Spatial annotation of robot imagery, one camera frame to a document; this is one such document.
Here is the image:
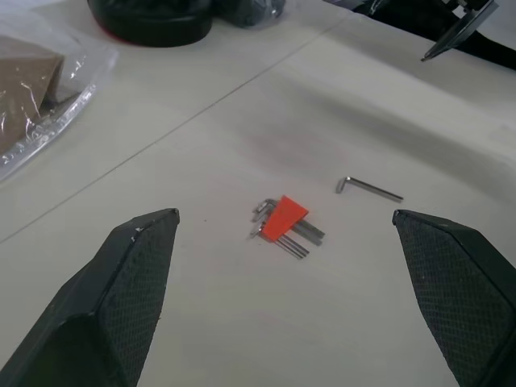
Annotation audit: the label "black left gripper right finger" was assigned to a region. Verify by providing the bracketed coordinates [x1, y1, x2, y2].
[392, 209, 516, 387]

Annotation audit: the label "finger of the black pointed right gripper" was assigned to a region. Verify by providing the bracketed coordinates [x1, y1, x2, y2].
[420, 0, 500, 62]

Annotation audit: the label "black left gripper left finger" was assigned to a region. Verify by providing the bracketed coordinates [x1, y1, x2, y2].
[0, 207, 181, 387]

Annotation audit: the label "silver hex key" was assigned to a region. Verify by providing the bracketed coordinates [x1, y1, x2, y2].
[335, 175, 405, 202]

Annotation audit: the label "hex keys in orange holder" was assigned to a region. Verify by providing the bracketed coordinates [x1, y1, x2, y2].
[252, 202, 322, 248]

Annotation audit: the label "small metal hex keys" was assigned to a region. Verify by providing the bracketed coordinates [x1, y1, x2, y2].
[277, 239, 304, 260]
[248, 223, 310, 257]

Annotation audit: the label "red plastic hex key holder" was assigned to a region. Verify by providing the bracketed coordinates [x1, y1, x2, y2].
[260, 195, 310, 243]

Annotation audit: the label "brown cardboard box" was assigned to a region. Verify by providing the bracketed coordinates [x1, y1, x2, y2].
[0, 35, 81, 151]

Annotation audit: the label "clear plastic bag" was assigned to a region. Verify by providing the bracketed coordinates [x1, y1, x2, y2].
[0, 7, 120, 183]

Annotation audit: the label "black round base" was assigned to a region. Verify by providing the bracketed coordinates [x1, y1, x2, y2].
[86, 0, 215, 48]

